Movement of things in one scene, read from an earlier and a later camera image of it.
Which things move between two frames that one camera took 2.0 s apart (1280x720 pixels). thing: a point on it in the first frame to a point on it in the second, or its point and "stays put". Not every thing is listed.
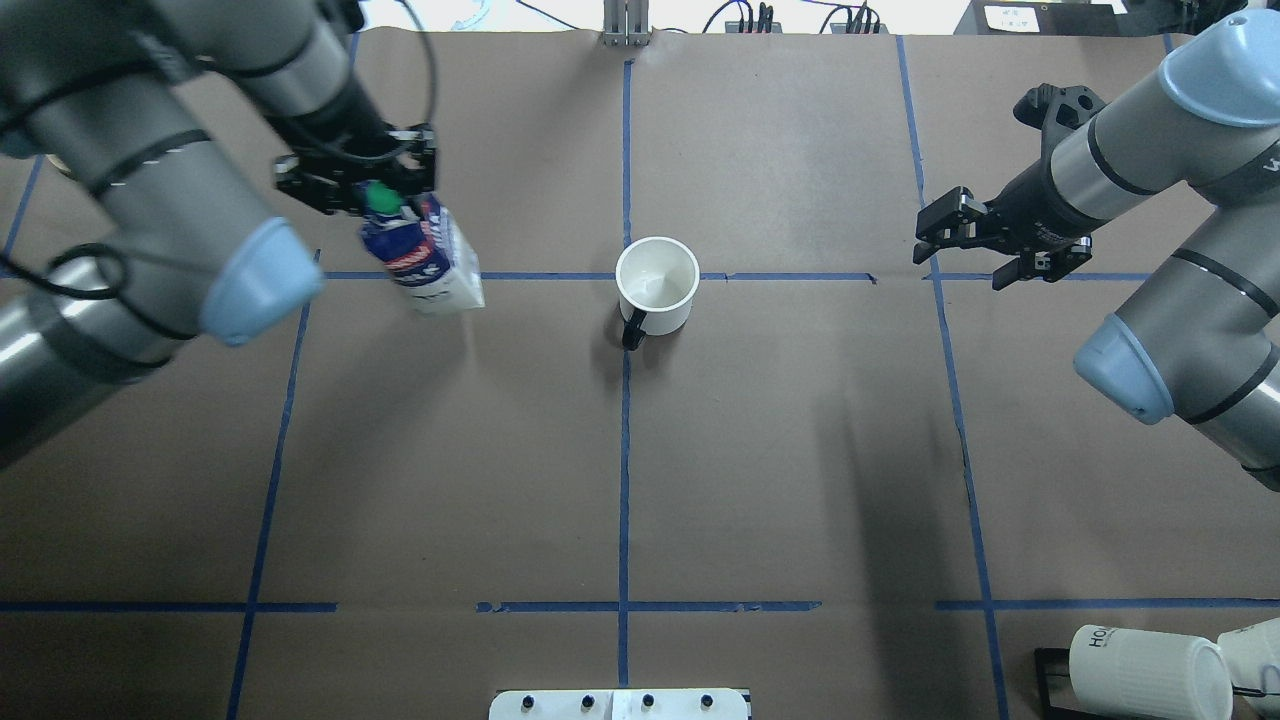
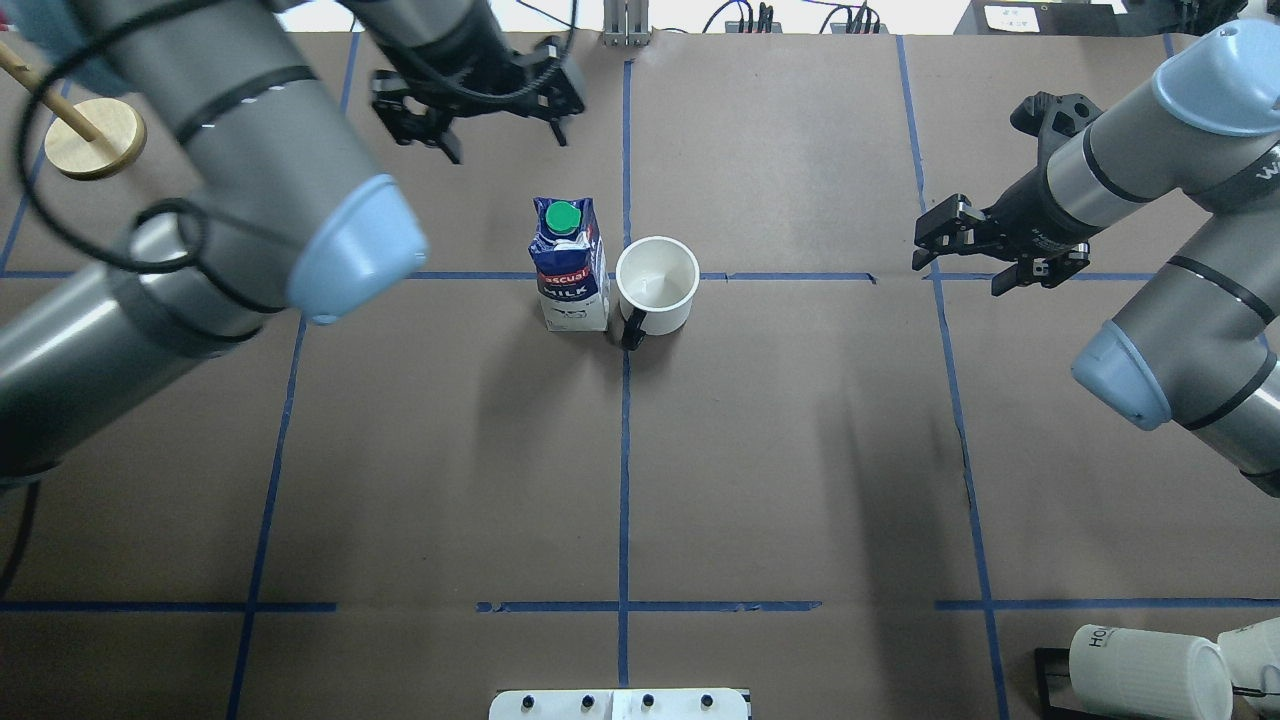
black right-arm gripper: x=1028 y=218 stays put
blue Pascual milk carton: x=421 y=248 to x=571 y=264
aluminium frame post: x=626 y=22 stays put
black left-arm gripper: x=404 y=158 to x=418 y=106
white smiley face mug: x=656 y=278 stays put
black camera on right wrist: x=1056 y=111 stays put
